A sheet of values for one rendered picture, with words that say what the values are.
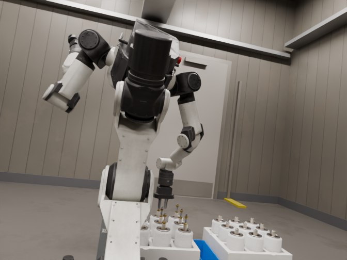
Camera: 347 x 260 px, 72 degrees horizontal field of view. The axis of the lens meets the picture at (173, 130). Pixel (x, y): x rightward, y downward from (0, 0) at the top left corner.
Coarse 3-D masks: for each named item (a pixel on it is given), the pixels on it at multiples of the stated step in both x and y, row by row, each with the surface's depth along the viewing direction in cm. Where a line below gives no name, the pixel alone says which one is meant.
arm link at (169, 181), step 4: (160, 180) 139; (164, 180) 138; (168, 180) 138; (172, 180) 141; (160, 184) 139; (164, 184) 138; (168, 184) 138; (156, 188) 142; (160, 188) 138; (164, 188) 139; (168, 188) 140; (156, 192) 141; (160, 192) 138; (164, 192) 139; (168, 192) 140; (156, 196) 138; (160, 196) 138; (164, 196) 139; (168, 196) 140; (172, 196) 141
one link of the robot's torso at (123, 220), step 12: (108, 168) 90; (108, 204) 85; (120, 204) 85; (132, 204) 87; (144, 204) 88; (108, 216) 84; (120, 216) 81; (132, 216) 83; (144, 216) 86; (108, 228) 77; (120, 228) 78; (132, 228) 79; (108, 240) 73; (120, 240) 74; (132, 240) 75; (108, 252) 70; (120, 252) 71; (132, 252) 72
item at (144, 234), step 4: (148, 228) 127; (140, 232) 122; (144, 232) 122; (148, 232) 124; (140, 236) 122; (144, 236) 122; (148, 236) 125; (140, 240) 122; (144, 240) 122; (148, 240) 126; (140, 244) 122; (144, 244) 122
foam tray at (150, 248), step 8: (152, 240) 132; (192, 240) 137; (144, 248) 120; (152, 248) 120; (160, 248) 121; (168, 248) 122; (176, 248) 123; (184, 248) 125; (192, 248) 126; (144, 256) 119; (152, 256) 119; (160, 256) 120; (168, 256) 121; (176, 256) 122; (184, 256) 122; (192, 256) 123
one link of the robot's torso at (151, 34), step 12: (144, 36) 67; (156, 36) 68; (168, 36) 74; (132, 48) 72; (144, 48) 68; (156, 48) 68; (168, 48) 71; (132, 60) 72; (144, 60) 70; (156, 60) 70; (168, 60) 75; (132, 72) 73; (144, 72) 71; (156, 72) 72; (156, 84) 74; (132, 120) 79; (144, 120) 80
